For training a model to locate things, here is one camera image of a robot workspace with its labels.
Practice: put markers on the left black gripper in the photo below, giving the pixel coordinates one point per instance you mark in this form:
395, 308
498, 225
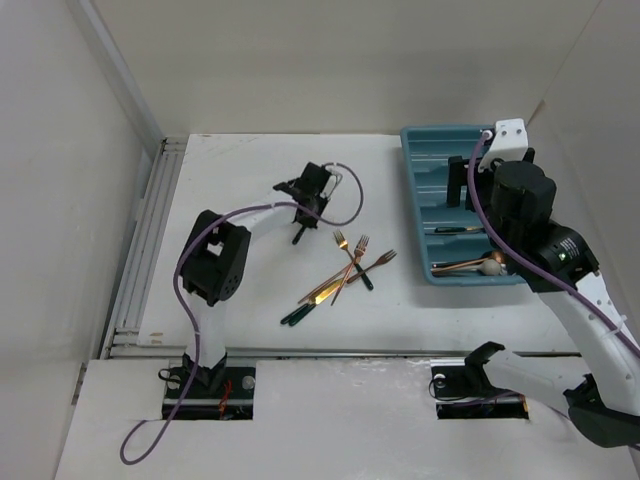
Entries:
309, 222

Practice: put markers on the blue plastic cutlery tray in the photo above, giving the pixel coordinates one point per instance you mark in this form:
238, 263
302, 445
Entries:
426, 151

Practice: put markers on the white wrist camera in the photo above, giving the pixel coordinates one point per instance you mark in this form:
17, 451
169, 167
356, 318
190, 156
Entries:
509, 142
334, 180

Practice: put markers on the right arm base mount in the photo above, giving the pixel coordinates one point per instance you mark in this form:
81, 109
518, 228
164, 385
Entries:
462, 390

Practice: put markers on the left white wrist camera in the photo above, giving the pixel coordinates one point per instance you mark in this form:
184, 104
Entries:
334, 180

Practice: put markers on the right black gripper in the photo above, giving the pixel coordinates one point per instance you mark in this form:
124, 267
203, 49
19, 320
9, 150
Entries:
457, 178

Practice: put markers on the gold knife green handle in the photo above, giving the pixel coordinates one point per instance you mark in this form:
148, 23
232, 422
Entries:
297, 315

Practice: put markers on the gold fork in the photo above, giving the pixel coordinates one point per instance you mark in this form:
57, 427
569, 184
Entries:
343, 245

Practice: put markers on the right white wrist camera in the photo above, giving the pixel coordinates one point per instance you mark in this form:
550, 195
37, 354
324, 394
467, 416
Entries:
509, 142

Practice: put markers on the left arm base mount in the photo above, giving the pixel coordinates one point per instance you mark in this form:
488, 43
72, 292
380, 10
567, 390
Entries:
229, 396

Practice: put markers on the white plastic spoon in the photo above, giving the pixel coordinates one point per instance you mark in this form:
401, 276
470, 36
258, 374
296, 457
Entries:
489, 267

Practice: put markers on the copper spoon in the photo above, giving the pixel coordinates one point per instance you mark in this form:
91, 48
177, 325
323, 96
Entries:
496, 257

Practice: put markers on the rose copper fork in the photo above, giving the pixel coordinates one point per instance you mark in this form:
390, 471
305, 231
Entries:
359, 251

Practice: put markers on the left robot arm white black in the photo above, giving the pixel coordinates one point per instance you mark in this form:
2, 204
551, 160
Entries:
212, 263

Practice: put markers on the aluminium rail frame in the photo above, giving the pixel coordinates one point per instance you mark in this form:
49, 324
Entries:
120, 337

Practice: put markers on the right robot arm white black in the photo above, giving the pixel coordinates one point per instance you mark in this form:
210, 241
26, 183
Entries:
514, 201

